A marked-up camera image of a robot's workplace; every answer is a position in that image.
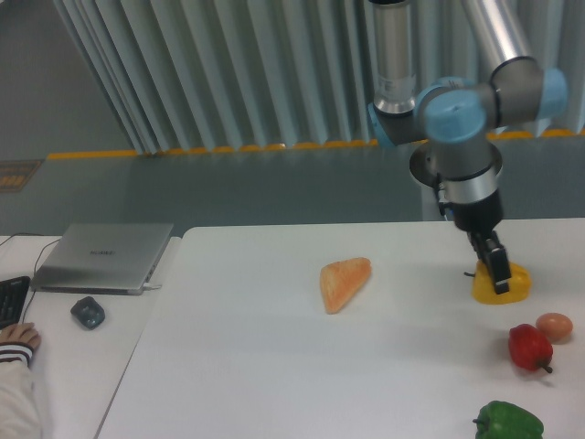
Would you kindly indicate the red bell pepper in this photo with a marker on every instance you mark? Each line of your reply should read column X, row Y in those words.
column 529, row 348

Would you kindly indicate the black computer mouse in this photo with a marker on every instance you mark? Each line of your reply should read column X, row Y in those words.
column 88, row 312

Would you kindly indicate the orange triangular bread slice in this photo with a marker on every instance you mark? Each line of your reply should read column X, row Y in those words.
column 340, row 282

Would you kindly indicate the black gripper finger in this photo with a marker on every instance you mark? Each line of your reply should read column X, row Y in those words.
column 477, row 241
column 497, row 264

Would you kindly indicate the black keyboard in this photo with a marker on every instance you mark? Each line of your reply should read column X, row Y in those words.
column 13, row 295

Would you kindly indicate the yellow bell pepper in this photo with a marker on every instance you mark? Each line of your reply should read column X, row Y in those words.
column 483, row 290

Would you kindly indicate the person's hand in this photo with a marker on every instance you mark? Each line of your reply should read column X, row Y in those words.
column 24, row 334

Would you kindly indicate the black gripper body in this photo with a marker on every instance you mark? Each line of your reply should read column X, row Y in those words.
column 481, row 216

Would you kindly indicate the white folding curtain screen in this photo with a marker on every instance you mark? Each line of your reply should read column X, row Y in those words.
column 215, row 74

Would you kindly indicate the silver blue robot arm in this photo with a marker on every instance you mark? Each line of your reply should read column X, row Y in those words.
column 454, row 116

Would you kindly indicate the brown egg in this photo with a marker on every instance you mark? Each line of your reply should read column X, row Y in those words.
column 555, row 326

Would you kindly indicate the white sleeved forearm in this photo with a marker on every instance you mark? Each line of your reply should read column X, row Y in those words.
column 19, row 414

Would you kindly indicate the silver closed laptop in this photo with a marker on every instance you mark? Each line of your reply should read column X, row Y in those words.
column 102, row 258

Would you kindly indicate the green bell pepper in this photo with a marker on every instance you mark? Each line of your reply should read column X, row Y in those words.
column 507, row 420

